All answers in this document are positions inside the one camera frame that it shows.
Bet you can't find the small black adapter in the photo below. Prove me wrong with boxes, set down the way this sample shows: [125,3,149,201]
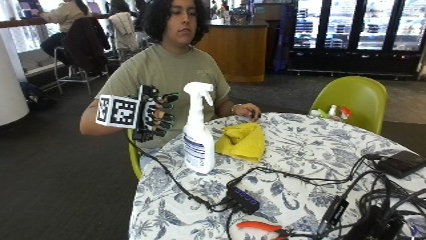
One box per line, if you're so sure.
[320,195,351,228]

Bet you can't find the green topped bottle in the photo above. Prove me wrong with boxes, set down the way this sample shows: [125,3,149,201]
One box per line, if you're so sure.
[308,108,328,119]

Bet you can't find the flat black box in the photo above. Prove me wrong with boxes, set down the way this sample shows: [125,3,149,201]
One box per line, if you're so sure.
[376,150,426,179]

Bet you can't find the white cube with black markers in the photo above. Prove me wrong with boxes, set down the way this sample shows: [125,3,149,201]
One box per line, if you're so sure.
[94,94,141,130]

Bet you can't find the chair with pale jacket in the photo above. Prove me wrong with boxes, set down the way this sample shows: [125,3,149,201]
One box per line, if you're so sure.
[105,11,142,64]

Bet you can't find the spray bottle with red trigger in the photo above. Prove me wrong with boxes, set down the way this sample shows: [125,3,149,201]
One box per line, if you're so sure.
[338,106,352,122]

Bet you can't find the wooden bar counter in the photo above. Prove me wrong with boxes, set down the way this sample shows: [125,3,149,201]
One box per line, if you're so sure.
[0,13,111,29]

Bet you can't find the metal stool with dark jacket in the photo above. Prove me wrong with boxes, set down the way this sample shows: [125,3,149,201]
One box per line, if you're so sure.
[52,16,111,98]

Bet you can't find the orange handled pliers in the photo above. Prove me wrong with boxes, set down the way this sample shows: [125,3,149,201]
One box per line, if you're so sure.
[235,220,290,240]

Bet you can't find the yellow cloth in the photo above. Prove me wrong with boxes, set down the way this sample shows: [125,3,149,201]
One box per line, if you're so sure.
[214,122,266,163]

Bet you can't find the green chair under the person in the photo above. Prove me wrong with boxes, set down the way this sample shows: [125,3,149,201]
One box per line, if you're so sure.
[126,128,143,181]

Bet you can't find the glass door refrigerators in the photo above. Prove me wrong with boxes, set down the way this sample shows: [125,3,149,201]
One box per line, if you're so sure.
[286,0,426,78]

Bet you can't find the bundle of black cables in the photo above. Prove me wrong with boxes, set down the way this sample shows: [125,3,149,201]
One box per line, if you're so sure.
[310,169,426,240]

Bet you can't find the the person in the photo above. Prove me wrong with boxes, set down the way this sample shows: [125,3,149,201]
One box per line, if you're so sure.
[78,0,263,172]

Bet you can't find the black hub with blue lights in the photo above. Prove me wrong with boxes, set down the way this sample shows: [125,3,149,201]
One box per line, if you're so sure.
[225,185,262,216]

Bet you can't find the empty green chair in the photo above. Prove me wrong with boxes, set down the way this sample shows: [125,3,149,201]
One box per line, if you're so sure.
[308,75,388,136]

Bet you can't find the black cable hub to box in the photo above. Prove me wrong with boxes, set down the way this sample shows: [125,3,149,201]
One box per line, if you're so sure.
[225,153,383,188]

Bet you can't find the dark backpack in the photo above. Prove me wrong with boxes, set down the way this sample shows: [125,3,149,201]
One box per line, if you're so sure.
[18,81,58,111]

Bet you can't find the white round column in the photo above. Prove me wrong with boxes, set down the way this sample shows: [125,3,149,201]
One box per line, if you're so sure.
[0,31,30,127]

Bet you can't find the black glove cable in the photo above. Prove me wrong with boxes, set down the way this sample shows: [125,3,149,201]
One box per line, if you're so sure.
[126,136,231,212]

